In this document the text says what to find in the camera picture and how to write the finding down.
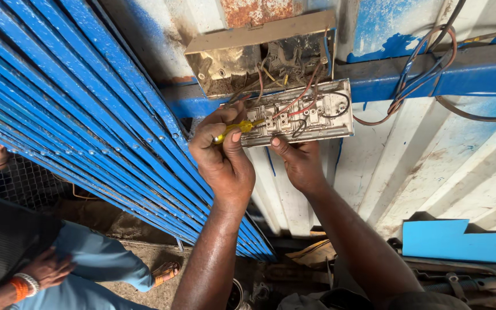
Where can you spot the person's left hand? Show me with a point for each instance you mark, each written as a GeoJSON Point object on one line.
{"type": "Point", "coordinates": [224, 165]}

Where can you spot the person's right hand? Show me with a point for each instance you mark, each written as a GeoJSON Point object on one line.
{"type": "Point", "coordinates": [302, 165]}

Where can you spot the white electrical switch plate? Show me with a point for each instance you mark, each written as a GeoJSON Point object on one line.
{"type": "Point", "coordinates": [299, 114]}

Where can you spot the brown cardboard piece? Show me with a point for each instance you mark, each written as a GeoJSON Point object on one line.
{"type": "Point", "coordinates": [314, 254]}

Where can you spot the brown sandal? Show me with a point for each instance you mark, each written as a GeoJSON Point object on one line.
{"type": "Point", "coordinates": [166, 272]}

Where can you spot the blue steel beam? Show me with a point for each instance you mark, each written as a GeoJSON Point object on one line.
{"type": "Point", "coordinates": [403, 79]}

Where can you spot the blue metal gate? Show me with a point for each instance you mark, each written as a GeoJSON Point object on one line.
{"type": "Point", "coordinates": [88, 112]}

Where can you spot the blue metal sheet piece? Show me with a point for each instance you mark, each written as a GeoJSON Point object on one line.
{"type": "Point", "coordinates": [459, 241]}

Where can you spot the heap of rusty metal parts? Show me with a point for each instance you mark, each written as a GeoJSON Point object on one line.
{"type": "Point", "coordinates": [446, 282]}

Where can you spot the dusty wall switch box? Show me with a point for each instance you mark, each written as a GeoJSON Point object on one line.
{"type": "Point", "coordinates": [261, 54]}

